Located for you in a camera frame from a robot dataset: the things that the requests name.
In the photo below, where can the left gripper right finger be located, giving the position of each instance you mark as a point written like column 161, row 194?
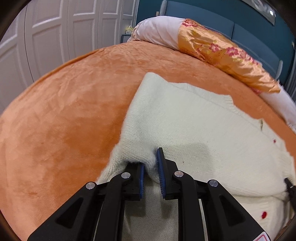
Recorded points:
column 206, row 210

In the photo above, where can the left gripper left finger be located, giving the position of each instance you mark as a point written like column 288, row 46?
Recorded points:
column 95, row 211

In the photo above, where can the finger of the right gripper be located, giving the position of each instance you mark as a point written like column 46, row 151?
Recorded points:
column 291, row 189

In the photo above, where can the cream knit cardigan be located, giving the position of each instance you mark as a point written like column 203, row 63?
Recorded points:
column 208, row 137

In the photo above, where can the orange plush bed blanket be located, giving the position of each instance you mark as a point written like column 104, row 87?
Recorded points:
column 59, row 133

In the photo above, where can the blue upholstered headboard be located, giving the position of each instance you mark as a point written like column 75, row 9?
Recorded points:
column 230, row 29

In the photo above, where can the orange floral satin pillow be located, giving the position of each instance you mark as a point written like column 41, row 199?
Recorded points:
column 217, row 50

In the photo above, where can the small bedside table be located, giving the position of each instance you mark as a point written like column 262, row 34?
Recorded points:
column 126, row 35

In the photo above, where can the white panelled wardrobe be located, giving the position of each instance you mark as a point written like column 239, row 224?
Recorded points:
column 46, row 34

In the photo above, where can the white pink pillow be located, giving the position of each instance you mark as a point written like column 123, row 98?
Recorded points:
column 163, row 30

